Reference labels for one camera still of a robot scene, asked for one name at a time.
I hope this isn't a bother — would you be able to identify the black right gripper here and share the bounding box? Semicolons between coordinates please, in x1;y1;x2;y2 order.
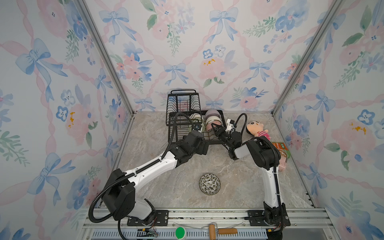
212;123;234;151

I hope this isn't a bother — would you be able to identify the black floral bowl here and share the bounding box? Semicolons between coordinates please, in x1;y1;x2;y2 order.
206;120;222;132
199;174;221;196

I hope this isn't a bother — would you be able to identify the cream white bowl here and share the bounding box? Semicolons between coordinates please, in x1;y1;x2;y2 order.
206;115;222;123

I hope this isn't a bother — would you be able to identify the light green bowl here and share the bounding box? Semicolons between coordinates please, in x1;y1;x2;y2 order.
195;123;205;133

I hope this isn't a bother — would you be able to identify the cream speckled bowl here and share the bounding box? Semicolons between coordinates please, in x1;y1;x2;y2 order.
190;113;203;124

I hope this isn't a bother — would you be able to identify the black wire dish rack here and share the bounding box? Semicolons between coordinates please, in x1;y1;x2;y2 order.
166;90;227;145

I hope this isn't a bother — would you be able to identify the lavender bowl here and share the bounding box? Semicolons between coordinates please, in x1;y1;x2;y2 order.
205;109;221;119

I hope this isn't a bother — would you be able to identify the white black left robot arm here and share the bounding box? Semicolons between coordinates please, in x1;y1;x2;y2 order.
101;140;209;225

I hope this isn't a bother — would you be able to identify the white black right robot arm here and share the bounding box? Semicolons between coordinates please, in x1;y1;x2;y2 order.
212;124;291;230

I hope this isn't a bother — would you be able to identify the pink plush doll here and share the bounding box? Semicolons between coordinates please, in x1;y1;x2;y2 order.
246;121;271;140

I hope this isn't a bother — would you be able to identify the green red soup packet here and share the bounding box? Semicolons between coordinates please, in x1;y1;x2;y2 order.
272;142;291;159

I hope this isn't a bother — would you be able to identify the green round button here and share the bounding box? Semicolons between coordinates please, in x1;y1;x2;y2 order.
175;227;187;240

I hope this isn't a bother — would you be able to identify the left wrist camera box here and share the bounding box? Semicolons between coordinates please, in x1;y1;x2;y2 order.
182;130;205;153

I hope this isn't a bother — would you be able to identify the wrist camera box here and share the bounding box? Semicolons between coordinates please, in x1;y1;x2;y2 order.
226;119;236;134
182;130;205;153

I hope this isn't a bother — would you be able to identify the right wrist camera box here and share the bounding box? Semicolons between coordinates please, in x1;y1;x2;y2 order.
226;119;236;134

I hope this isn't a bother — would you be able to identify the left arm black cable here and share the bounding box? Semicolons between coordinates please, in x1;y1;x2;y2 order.
88;111;199;224

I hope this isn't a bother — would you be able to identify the wooden handled tool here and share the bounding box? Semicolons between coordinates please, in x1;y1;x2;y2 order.
208;223;238;240

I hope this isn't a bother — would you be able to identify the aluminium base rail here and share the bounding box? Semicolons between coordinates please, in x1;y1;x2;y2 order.
77;208;340;240

